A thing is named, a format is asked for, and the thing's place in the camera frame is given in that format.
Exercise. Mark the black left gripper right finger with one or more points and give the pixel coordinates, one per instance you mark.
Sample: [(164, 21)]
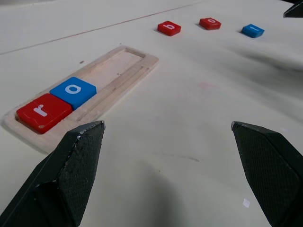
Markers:
[(272, 170)]

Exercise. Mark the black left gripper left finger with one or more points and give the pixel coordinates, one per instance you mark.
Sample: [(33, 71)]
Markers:
[(71, 177)]

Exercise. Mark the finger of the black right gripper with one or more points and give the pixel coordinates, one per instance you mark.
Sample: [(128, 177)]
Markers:
[(296, 11)]

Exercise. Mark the red letter tile o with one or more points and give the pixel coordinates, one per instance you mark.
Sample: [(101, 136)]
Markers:
[(210, 23)]

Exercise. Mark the red letter tile b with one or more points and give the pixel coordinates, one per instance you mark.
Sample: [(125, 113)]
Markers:
[(169, 28)]

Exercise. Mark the red letter tile r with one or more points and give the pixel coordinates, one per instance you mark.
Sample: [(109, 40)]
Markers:
[(54, 106)]

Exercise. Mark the blue letter tile o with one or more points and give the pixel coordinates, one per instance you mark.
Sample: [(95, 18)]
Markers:
[(82, 94)]

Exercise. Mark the wooden letter tray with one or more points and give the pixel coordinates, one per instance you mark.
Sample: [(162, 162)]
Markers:
[(123, 61)]

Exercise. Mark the small white paper scrap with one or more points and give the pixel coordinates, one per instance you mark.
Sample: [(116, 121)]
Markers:
[(246, 203)]

